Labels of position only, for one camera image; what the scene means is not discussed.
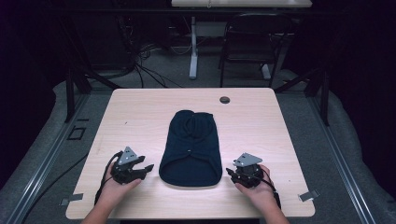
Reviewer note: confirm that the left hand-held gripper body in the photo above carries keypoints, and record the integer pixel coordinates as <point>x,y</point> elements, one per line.
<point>124,172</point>

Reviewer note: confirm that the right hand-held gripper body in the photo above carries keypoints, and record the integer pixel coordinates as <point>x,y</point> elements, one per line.
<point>249,174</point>

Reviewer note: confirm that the dark blue pet garment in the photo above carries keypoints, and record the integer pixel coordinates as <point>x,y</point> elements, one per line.
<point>190,155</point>

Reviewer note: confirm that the person's left hand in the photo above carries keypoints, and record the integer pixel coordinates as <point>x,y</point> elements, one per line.
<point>116,188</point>

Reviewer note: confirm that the person's right hand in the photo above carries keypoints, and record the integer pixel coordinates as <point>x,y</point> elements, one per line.
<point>260,194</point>

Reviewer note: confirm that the grey tape strip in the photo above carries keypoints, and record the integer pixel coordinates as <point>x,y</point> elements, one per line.
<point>308,195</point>
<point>73,198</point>

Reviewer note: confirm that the round table grommet hole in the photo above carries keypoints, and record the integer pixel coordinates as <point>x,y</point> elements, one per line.
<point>224,100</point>

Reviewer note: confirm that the black metal stand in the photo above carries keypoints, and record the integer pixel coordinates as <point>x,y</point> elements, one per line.
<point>70,93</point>
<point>323,96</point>

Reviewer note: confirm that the white desk foot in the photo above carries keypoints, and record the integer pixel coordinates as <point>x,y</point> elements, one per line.
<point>266,72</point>

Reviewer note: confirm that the white desk leg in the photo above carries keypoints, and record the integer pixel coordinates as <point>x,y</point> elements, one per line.
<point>193,56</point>

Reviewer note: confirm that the black folding chair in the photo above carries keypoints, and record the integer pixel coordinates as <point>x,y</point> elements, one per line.
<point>253,37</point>

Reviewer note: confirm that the white desk top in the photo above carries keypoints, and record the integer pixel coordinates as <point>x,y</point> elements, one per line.
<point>243,3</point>

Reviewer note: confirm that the aluminium floor rail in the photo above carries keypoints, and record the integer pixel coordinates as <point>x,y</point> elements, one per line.
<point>46,161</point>
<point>339,161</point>

